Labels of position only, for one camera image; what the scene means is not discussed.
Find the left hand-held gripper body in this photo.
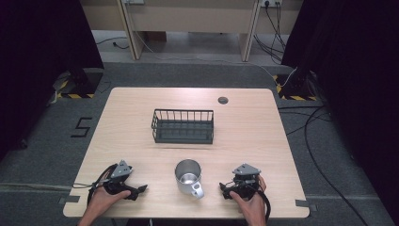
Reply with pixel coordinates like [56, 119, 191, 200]
[103, 159, 134, 196]

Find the black stand base striped tape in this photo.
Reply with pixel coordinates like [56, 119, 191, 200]
[272, 73, 318, 103]
[56, 67, 105, 100]

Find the black curtain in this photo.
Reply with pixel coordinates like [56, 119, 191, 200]
[279, 0, 399, 218]
[0, 0, 105, 162]

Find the grey tape strip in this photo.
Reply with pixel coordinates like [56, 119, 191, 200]
[57, 195, 82, 205]
[295, 199, 318, 212]

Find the person's right hand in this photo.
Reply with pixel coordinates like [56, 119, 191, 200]
[229, 174, 268, 221]

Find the black wire basket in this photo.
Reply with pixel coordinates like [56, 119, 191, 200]
[151, 107, 215, 145]

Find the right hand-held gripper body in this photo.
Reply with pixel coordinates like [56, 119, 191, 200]
[231, 162, 263, 202]

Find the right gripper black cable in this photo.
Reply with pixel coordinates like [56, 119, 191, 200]
[256, 188, 273, 224]

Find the person's left hand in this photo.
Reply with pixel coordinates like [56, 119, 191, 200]
[88, 186, 133, 218]

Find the white wall socket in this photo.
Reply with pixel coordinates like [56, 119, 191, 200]
[260, 0, 284, 8]

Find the long black floor cable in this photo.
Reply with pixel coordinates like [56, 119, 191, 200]
[277, 105, 372, 226]

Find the silver metal cup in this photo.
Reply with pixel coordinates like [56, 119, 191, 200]
[174, 158, 205, 201]

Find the short black floor cable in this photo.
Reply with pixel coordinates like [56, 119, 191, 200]
[95, 36, 131, 51]

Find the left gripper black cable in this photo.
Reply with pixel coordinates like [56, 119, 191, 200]
[72, 163, 118, 205]

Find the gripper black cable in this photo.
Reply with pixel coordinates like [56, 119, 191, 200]
[72, 163, 118, 205]
[256, 188, 273, 224]

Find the bundle of black plugged cables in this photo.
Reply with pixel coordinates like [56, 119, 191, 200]
[252, 1, 288, 65]

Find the beige desk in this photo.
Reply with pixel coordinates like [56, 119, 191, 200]
[79, 0, 305, 63]

